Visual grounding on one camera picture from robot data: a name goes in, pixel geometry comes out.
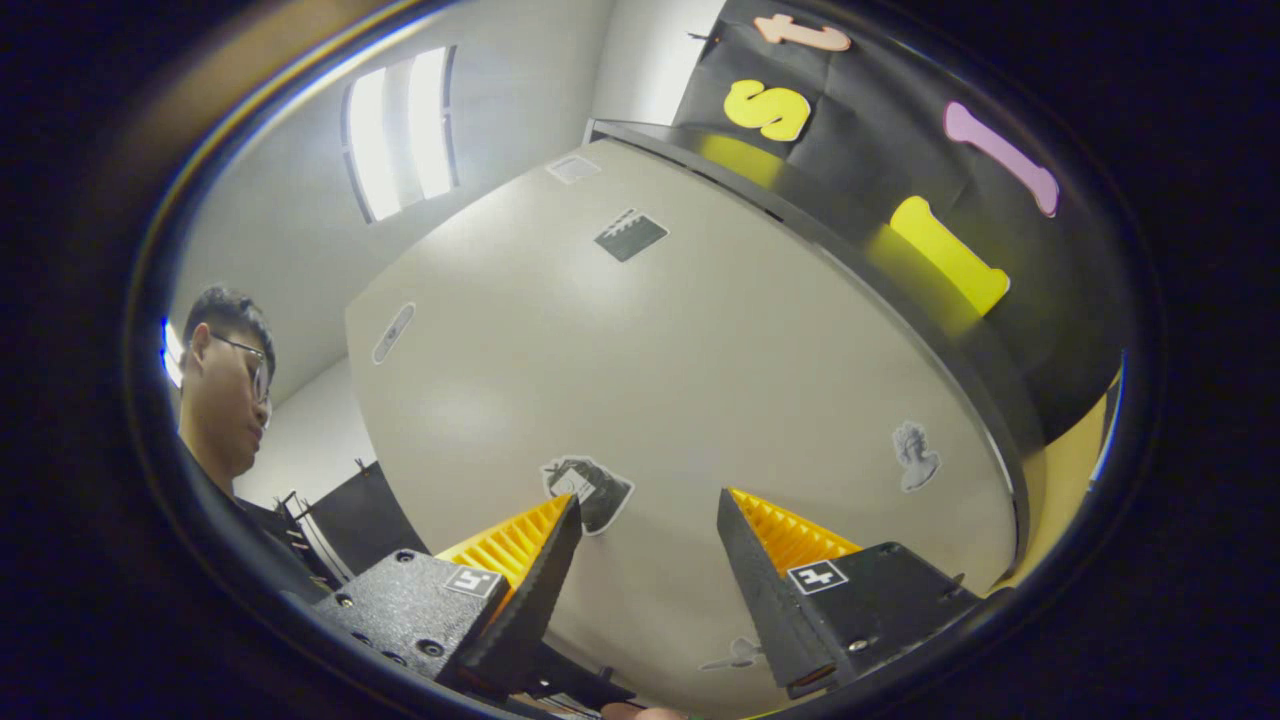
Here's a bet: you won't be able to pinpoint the small ceiling light panel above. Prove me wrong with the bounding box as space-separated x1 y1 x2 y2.
160 318 187 389

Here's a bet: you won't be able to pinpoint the person's glasses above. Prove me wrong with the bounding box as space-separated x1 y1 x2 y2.
210 333 273 406

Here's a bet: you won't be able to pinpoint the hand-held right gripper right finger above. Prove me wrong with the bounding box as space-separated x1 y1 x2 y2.
717 487 986 701

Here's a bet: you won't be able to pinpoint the beige cabinet door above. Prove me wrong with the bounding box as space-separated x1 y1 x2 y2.
345 140 1021 717

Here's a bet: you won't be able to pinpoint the person's head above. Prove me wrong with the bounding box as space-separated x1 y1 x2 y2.
178 285 277 496

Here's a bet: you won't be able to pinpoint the black backdrop cloth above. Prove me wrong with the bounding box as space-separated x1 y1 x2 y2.
285 0 1141 586

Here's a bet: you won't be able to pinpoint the large ceiling light panel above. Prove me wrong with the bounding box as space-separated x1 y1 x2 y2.
343 45 461 223

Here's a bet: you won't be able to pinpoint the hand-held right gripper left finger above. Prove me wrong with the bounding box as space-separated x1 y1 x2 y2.
315 493 584 698

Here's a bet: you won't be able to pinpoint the person's dark shirt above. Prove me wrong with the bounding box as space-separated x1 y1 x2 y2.
180 440 336 606

